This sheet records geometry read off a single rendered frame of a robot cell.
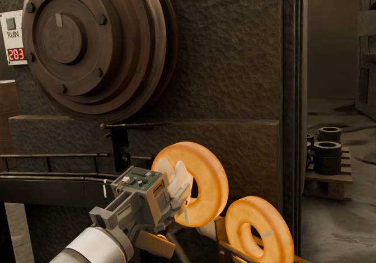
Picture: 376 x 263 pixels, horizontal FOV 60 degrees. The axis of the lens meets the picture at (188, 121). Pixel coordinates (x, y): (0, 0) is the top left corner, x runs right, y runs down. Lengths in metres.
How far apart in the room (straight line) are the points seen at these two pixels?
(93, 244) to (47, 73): 0.57
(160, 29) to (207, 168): 0.39
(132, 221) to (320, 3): 6.54
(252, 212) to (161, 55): 0.43
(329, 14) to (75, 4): 6.22
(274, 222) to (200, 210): 0.13
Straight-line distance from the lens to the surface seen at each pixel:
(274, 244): 0.63
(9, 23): 1.33
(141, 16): 0.82
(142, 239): 0.51
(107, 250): 0.45
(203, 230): 0.79
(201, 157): 0.56
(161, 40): 0.82
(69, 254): 0.45
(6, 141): 3.80
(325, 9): 6.86
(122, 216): 0.47
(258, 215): 0.63
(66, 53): 0.86
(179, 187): 0.56
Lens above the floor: 1.07
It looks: 12 degrees down
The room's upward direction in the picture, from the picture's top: 4 degrees counter-clockwise
